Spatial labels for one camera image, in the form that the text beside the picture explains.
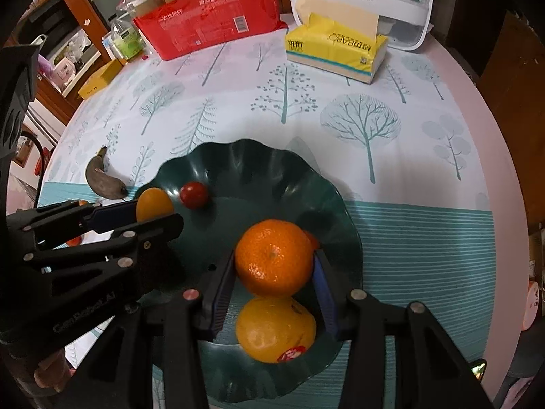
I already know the yellow flat box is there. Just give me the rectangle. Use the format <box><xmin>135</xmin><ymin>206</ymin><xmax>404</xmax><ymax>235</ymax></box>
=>
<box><xmin>78</xmin><ymin>59</ymin><xmax>124</xmax><ymax>100</ymax></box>

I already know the green label glass bottle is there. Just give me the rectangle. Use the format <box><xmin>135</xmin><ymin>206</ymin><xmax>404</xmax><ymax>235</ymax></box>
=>
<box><xmin>109</xmin><ymin>14</ymin><xmax>143</xmax><ymax>60</ymax></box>

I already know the red tissue paper package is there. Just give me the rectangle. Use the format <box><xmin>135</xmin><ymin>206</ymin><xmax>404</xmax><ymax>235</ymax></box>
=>
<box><xmin>131</xmin><ymin>0</ymin><xmax>286</xmax><ymax>60</ymax></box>

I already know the printed tree tablecloth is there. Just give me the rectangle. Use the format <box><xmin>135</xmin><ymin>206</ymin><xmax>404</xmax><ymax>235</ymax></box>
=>
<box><xmin>38</xmin><ymin>25</ymin><xmax>527</xmax><ymax>409</ymax></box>

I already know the yellow orange with sticker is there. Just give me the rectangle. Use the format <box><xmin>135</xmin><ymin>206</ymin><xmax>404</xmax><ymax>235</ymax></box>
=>
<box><xmin>236</xmin><ymin>297</ymin><xmax>316</xmax><ymax>364</ymax></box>

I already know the small orange mandarin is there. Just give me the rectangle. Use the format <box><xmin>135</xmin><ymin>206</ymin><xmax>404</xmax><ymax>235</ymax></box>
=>
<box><xmin>66</xmin><ymin>200</ymin><xmax>89</xmax><ymax>247</ymax></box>

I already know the left hand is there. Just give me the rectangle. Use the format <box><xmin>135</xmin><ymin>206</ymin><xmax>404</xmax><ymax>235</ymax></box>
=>
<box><xmin>34</xmin><ymin>349</ymin><xmax>73</xmax><ymax>392</ymax></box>

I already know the overripe brown banana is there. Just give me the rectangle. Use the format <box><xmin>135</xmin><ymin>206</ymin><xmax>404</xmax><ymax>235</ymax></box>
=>
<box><xmin>85</xmin><ymin>146</ymin><xmax>128</xmax><ymax>199</ymax></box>

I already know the red cherry tomato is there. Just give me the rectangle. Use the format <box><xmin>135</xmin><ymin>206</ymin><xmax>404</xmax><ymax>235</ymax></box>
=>
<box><xmin>179</xmin><ymin>181</ymin><xmax>210</xmax><ymax>210</ymax></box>
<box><xmin>303</xmin><ymin>230</ymin><xmax>321</xmax><ymax>251</ymax></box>

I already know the black cable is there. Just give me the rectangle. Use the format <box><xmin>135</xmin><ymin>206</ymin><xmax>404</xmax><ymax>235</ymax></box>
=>
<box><xmin>16</xmin><ymin>129</ymin><xmax>46</xmax><ymax>210</ymax></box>

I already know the large orange mandarin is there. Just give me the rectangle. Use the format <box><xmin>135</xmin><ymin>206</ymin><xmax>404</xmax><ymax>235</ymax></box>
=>
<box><xmin>235</xmin><ymin>219</ymin><xmax>314</xmax><ymax>297</ymax></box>

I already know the yellow tissue pack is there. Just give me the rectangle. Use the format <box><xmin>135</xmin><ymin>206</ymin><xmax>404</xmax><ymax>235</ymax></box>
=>
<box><xmin>284</xmin><ymin>0</ymin><xmax>389</xmax><ymax>84</ymax></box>

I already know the small yellow citrus fruit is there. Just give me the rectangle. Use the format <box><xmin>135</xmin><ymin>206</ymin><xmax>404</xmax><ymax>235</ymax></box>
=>
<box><xmin>136</xmin><ymin>187</ymin><xmax>175</xmax><ymax>223</ymax></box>

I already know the dark green leaf plate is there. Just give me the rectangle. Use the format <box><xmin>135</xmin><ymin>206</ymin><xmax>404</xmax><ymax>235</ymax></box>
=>
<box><xmin>150</xmin><ymin>139</ymin><xmax>363</xmax><ymax>408</ymax></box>

